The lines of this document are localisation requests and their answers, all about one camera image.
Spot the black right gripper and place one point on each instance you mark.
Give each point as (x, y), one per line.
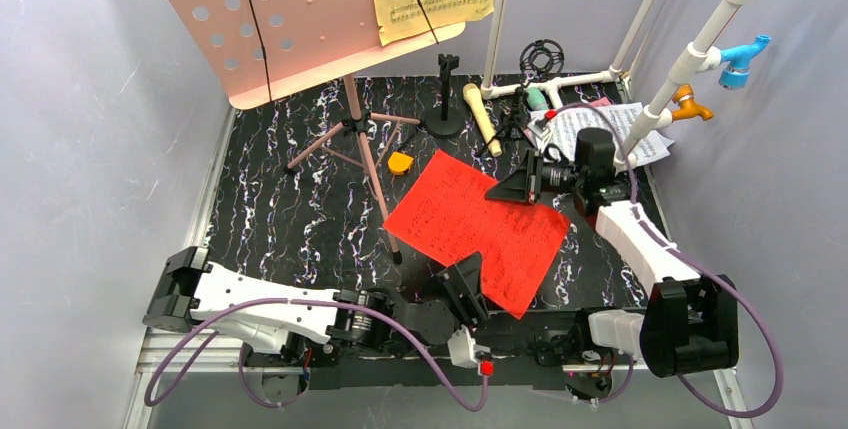
(536, 177)

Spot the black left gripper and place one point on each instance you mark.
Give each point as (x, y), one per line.
(460, 299)

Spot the white sheet music page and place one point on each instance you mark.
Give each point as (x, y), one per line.
(617, 119)

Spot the red sheet music page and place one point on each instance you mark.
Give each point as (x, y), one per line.
(446, 217)

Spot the green microphone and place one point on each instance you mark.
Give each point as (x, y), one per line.
(536, 100)

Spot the black microphone stand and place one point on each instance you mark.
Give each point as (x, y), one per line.
(442, 122)

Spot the cream yellow microphone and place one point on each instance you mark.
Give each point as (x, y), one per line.
(473, 98)

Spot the pink sheet music page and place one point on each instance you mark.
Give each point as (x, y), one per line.
(602, 102)

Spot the small black tripod stand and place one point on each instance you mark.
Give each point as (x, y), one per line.
(539, 61)

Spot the pink music stand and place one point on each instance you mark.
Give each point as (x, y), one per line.
(265, 50)

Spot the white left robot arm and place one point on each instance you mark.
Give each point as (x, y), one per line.
(270, 317)

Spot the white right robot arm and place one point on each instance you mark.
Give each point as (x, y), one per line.
(690, 323)

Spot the orange tape measure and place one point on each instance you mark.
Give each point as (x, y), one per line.
(400, 164)

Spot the orange pipe fitting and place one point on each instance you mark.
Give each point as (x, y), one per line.
(687, 106)

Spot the blue pipe fitting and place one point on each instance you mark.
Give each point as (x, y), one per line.
(737, 61)

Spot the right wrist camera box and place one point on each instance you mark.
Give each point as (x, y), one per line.
(541, 128)

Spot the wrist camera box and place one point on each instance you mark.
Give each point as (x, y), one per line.
(541, 128)
(464, 351)

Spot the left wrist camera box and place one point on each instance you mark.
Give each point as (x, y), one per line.
(464, 351)

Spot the right robot arm base mount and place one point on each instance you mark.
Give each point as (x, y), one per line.
(610, 370)

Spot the aluminium rail frame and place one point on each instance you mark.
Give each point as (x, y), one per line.
(485, 367)

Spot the white PVC pipe frame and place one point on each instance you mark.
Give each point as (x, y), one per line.
(591, 31)

